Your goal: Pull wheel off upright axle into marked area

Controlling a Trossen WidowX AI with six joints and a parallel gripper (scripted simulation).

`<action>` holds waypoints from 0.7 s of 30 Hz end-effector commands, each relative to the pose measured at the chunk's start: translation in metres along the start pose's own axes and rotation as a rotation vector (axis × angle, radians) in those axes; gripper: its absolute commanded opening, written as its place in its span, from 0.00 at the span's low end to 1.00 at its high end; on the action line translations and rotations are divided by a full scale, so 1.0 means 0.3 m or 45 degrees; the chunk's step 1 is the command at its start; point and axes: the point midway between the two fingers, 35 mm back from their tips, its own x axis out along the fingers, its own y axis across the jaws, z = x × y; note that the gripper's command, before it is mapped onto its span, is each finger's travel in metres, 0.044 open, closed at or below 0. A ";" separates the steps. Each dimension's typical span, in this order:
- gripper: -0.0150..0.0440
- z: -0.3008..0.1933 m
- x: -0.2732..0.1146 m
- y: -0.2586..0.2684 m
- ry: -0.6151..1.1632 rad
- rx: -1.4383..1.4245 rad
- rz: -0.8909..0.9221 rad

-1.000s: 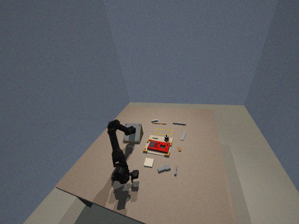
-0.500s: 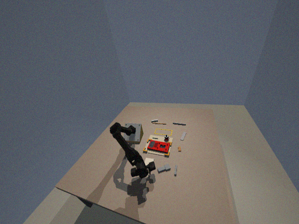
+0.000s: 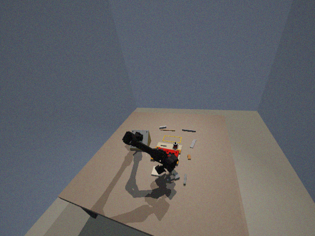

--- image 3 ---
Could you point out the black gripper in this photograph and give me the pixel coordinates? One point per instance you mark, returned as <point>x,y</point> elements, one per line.
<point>160,169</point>

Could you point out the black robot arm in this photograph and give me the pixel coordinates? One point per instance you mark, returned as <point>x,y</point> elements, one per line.
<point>157,154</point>

